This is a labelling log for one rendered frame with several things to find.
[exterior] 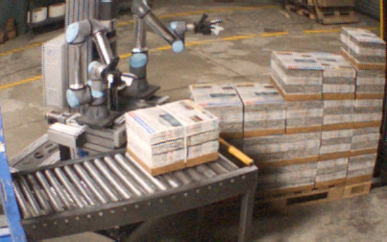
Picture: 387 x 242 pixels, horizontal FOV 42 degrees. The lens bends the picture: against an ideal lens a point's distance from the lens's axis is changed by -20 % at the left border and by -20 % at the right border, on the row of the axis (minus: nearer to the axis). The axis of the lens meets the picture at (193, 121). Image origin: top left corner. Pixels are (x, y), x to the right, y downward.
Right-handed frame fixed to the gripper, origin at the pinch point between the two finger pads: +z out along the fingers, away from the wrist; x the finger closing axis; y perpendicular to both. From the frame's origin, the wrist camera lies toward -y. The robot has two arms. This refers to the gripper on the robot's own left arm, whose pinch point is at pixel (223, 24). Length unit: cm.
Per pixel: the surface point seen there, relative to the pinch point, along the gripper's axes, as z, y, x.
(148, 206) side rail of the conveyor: -41, 27, 155
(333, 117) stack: 77, 49, 39
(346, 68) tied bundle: 87, 13, 30
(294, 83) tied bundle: 44, 23, 40
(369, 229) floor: 113, 111, 98
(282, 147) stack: 38, 66, 48
